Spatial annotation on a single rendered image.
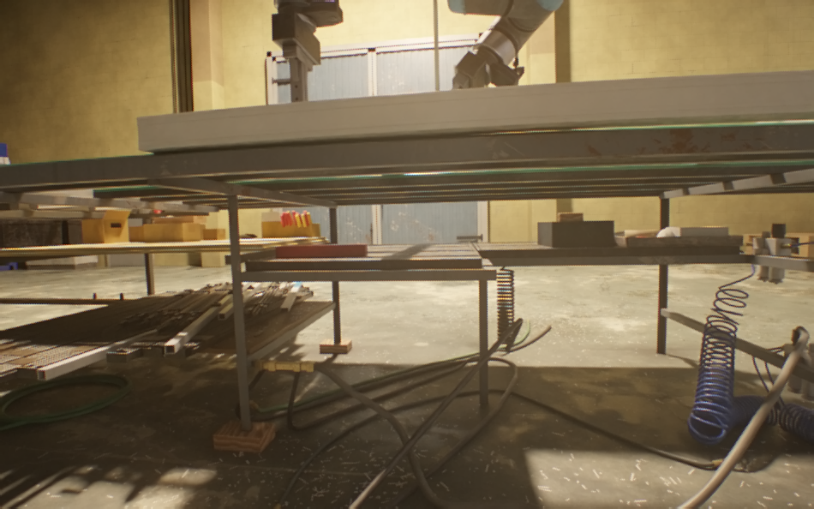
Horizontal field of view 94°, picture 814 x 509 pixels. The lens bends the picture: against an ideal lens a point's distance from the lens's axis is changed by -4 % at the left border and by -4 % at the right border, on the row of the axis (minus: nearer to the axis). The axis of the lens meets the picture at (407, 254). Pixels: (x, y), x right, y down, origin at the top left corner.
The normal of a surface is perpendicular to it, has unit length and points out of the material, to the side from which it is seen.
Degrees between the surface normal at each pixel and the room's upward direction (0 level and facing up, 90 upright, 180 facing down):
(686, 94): 90
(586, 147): 90
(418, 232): 90
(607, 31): 90
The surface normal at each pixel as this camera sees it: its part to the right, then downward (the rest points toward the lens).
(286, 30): -0.15, 0.07
